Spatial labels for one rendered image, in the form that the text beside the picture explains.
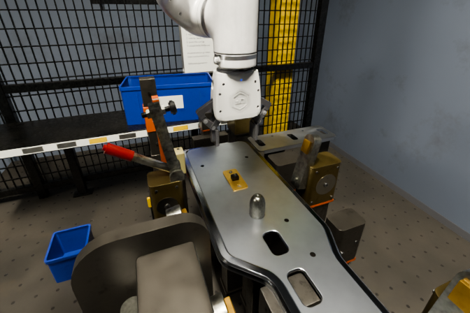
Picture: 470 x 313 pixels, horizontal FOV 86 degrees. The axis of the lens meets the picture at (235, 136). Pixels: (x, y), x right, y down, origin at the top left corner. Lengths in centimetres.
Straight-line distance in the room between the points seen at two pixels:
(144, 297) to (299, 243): 33
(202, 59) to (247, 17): 61
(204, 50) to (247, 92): 57
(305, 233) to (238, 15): 41
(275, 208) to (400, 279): 48
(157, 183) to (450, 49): 196
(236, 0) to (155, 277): 40
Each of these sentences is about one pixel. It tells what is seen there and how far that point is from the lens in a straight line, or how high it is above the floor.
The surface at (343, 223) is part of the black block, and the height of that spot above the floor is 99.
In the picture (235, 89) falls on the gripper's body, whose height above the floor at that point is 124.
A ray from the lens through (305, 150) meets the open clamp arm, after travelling 60.
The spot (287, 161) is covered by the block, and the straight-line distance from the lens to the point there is 76.
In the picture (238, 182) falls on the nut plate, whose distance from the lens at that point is 62.
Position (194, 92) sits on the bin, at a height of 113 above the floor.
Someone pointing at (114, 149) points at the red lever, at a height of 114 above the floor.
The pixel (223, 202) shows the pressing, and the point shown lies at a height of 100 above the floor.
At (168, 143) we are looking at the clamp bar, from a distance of 51.
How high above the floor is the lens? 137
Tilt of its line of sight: 26 degrees down
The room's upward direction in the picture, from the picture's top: straight up
